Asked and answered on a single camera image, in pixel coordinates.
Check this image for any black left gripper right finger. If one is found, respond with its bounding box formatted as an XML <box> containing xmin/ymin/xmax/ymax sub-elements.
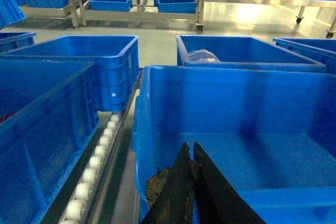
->
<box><xmin>193</xmin><ymin>142</ymin><xmax>265</xmax><ymax>223</ymax></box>

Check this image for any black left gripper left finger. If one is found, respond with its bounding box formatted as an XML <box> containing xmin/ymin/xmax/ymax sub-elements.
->
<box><xmin>141</xmin><ymin>142</ymin><xmax>194</xmax><ymax>223</ymax></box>

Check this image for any large blue plastic crate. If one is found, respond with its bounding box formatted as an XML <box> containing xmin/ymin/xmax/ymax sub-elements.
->
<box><xmin>132</xmin><ymin>66</ymin><xmax>335</xmax><ymax>223</ymax></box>

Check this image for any steel roller shelf rack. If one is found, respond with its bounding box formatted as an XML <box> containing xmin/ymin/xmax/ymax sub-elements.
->
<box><xmin>41</xmin><ymin>74</ymin><xmax>142</xmax><ymax>223</ymax></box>

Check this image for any blue crate with plastic bag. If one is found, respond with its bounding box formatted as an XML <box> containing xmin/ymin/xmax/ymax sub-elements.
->
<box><xmin>176</xmin><ymin>35</ymin><xmax>326</xmax><ymax>72</ymax></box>

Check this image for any blue crate far left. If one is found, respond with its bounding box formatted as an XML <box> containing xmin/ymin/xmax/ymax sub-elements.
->
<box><xmin>1</xmin><ymin>35</ymin><xmax>140</xmax><ymax>112</ymax></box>

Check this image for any blue crate at left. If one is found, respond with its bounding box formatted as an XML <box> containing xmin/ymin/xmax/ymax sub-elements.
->
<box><xmin>1</xmin><ymin>59</ymin><xmax>99</xmax><ymax>223</ymax></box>

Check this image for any blue crate far right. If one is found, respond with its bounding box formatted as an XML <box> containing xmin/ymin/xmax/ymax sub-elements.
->
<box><xmin>273</xmin><ymin>38</ymin><xmax>336</xmax><ymax>75</ymax></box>

